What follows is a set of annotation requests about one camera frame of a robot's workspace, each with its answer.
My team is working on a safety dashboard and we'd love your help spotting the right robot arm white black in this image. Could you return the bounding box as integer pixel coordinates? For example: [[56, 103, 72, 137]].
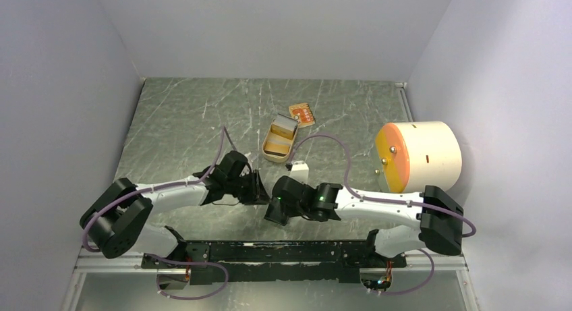
[[264, 176, 464, 266]]

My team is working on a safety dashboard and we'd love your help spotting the black card holder wallet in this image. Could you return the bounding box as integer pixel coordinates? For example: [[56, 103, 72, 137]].
[[264, 197, 289, 226]]

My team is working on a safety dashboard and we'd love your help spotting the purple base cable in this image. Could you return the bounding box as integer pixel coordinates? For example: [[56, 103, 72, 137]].
[[147, 255, 229, 301], [366, 248, 435, 298]]

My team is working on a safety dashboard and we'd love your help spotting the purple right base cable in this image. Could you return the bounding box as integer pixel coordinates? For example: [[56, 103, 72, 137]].
[[366, 248, 435, 298]]

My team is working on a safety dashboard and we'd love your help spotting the cream cylinder orange face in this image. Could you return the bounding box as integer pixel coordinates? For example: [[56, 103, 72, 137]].
[[374, 121, 462, 194]]

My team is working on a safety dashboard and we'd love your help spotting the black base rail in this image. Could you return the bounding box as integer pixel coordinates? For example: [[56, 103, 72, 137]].
[[141, 239, 407, 285]]

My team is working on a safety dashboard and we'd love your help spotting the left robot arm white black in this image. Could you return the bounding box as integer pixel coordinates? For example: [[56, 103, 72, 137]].
[[80, 150, 270, 268]]

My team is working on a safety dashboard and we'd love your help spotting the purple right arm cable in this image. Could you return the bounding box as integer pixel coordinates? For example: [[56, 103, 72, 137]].
[[288, 132, 478, 238]]

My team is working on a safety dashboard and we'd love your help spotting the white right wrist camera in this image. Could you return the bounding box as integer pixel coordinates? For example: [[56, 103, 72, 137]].
[[286, 161, 310, 184]]

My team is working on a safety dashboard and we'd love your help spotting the orange patterned card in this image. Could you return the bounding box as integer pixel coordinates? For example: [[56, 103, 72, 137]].
[[289, 103, 316, 128]]

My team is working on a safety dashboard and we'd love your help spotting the beige oval tray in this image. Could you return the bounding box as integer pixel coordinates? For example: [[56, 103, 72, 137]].
[[260, 119, 298, 163]]

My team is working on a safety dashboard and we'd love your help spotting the grey credit card stack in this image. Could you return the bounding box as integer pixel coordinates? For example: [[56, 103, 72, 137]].
[[270, 114, 298, 139]]

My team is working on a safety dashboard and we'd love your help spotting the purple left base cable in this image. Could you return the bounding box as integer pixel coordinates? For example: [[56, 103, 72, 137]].
[[147, 255, 229, 301]]

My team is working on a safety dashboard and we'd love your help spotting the aluminium frame extrusion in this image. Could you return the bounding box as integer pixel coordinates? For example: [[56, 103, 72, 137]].
[[74, 249, 468, 274]]

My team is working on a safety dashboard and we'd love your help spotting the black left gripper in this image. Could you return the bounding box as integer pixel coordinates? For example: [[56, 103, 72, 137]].
[[226, 169, 273, 205]]

